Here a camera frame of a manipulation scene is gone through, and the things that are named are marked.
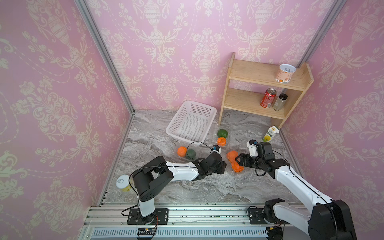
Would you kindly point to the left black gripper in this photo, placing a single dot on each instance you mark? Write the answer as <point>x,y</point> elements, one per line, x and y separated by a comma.
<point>222,167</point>

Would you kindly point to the clear clamshell container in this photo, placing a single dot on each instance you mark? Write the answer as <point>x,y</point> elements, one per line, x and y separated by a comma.
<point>229,164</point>
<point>215,137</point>
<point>184,160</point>

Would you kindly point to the back container green fruit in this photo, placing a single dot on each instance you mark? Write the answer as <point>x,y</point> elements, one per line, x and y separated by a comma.
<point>222,133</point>

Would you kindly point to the red soda can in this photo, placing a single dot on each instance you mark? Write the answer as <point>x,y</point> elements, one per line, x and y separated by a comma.
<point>268,98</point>

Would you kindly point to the white orange cup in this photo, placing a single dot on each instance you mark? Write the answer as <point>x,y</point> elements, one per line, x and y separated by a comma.
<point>285,73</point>

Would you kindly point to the container green fruit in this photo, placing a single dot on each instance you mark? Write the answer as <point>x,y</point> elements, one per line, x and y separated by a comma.
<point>191,154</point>
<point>222,133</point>

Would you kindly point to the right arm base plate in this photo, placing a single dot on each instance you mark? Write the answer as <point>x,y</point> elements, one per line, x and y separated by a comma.
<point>258,217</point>

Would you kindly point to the peeled orange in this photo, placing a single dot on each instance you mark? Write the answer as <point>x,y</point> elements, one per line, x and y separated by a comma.
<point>232,155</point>
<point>236,167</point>

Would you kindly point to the left container orange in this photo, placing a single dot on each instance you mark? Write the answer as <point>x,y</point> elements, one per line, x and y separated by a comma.
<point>182,152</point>

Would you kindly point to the white plastic basket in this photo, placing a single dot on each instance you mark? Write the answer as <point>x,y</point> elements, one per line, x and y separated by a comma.
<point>192,122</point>

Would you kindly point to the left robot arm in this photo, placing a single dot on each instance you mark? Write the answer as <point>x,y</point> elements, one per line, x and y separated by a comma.
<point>153,177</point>

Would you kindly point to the yellow white can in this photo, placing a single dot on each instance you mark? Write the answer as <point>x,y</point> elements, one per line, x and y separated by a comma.
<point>123,183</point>

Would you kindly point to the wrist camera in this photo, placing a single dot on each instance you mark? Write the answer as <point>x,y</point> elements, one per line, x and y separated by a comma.
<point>216,149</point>
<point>253,149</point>

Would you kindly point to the left container green fruit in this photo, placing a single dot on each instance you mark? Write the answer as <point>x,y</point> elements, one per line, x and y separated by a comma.
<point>191,154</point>

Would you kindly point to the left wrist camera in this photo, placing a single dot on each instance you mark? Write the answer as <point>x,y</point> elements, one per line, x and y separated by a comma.
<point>216,149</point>

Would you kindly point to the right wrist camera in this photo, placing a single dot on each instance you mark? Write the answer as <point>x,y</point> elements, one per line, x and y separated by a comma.
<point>253,149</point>

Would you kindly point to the green white juice carton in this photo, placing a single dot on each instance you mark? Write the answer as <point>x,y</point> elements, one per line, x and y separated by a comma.
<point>271,133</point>

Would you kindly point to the back container orange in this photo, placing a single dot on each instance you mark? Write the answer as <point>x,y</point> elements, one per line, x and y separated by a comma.
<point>221,141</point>

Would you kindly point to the aluminium frame rail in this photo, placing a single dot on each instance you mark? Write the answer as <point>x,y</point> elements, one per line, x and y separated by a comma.
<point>184,221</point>

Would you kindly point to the container orange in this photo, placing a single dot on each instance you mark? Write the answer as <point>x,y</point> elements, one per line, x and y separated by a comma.
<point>221,141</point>
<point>182,152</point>

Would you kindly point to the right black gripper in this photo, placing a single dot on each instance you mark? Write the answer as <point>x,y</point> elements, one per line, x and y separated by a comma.
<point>247,159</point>

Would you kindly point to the wooden shelf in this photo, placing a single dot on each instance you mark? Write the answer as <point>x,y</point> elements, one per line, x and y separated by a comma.
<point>263,75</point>

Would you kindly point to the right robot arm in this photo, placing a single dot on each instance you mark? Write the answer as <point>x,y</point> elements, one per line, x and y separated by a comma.
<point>324,219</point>

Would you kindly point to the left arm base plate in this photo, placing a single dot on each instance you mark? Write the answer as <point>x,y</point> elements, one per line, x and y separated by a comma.
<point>159,216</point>

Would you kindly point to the glass spice jar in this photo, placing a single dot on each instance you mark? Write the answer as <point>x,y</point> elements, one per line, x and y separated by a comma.
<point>279,103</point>

